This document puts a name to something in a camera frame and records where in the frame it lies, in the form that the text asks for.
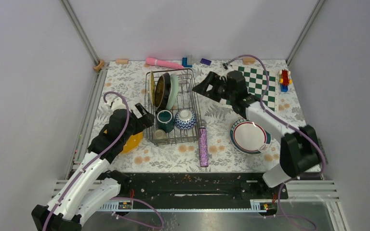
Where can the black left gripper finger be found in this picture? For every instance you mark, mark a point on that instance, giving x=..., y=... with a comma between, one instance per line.
x=148, y=120
x=141, y=109

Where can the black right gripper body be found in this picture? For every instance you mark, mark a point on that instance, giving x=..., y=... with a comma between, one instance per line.
x=221, y=91

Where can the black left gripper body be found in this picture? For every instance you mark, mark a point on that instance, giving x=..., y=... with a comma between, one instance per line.
x=137, y=126

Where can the yellow polka dot plate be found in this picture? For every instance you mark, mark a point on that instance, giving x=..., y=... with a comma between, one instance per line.
x=132, y=143

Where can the mint green plate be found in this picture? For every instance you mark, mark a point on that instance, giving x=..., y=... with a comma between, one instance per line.
x=173, y=92

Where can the black glossy plate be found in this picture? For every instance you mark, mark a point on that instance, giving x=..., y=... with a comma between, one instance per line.
x=162, y=91

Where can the purple glitter microphone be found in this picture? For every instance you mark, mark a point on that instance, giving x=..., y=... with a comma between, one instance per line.
x=203, y=147

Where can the white plate green red rim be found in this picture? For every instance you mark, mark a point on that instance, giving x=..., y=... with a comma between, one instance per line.
x=249, y=138

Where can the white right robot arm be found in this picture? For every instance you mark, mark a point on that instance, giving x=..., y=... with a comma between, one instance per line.
x=299, y=148

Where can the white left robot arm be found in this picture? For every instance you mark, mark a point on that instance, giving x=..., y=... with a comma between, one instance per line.
x=74, y=204

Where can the dark green mug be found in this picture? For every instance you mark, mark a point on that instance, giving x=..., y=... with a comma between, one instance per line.
x=165, y=121

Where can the small beige cup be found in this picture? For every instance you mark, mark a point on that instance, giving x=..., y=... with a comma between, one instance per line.
x=159, y=135

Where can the purple toy brick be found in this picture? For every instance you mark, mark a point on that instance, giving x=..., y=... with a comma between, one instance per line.
x=205, y=61

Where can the green woven bamboo plate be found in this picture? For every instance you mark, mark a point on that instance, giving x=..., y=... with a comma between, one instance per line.
x=152, y=88

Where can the blue grey toy bricks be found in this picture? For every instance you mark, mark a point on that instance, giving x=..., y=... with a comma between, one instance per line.
x=187, y=62

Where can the green white chessboard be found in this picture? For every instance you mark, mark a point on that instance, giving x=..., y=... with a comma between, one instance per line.
x=256, y=81

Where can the blue white patterned bowl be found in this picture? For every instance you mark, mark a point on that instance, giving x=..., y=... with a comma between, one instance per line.
x=185, y=119

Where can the right wooden block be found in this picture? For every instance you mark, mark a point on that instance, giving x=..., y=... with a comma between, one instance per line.
x=248, y=60

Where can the floral table mat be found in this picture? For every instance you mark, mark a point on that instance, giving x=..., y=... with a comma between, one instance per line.
x=129, y=81

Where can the pink toy microphone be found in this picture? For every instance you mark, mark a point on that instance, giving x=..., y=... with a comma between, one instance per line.
x=162, y=63

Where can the left wooden block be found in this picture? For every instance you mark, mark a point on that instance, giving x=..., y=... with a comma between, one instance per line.
x=121, y=61

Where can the corner wooden block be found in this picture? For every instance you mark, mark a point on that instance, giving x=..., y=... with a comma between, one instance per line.
x=98, y=67

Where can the red yellow blue toy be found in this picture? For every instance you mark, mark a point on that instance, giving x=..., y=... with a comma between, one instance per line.
x=284, y=80

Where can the grey lego baseplate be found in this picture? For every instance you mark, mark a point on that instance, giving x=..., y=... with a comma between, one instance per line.
x=322, y=149

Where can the grey wire dish rack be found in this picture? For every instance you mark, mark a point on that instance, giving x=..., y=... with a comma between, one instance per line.
x=186, y=99

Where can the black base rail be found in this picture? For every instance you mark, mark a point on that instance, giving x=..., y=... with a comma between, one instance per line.
x=202, y=192

